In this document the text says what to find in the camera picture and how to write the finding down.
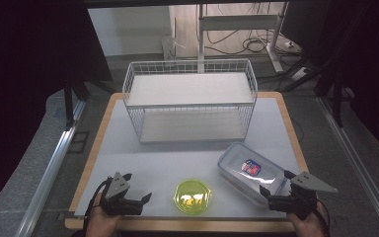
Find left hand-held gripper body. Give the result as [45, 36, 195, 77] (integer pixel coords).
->
[100, 171, 145, 217]

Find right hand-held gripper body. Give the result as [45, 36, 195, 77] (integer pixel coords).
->
[267, 170, 339, 221]

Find clear plastic container blue rim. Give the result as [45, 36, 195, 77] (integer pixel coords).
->
[216, 141, 289, 207]

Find green translucent plastic container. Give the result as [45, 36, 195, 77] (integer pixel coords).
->
[173, 178, 213, 216]

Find person's left hand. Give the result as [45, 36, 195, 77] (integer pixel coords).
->
[84, 192, 123, 237]

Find person's right hand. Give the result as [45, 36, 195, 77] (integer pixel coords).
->
[285, 200, 328, 237]

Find black tripod stand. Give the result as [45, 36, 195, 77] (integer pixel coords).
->
[62, 73, 114, 130]
[275, 53, 354, 128]

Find white power strip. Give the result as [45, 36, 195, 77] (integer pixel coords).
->
[290, 66, 311, 82]

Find black curtain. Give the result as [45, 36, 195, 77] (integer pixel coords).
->
[280, 0, 379, 163]
[0, 0, 114, 218]

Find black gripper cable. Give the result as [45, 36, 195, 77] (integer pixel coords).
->
[83, 177, 114, 231]
[315, 197, 332, 237]

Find aluminium rail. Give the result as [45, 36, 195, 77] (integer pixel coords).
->
[15, 100, 87, 237]
[317, 96, 379, 237]

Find white wire rack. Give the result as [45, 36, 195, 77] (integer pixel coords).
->
[121, 58, 259, 145]

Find black floor cables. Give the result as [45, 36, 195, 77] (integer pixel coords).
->
[205, 29, 305, 67]

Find white metal stand frame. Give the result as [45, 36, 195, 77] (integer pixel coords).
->
[196, 2, 289, 74]

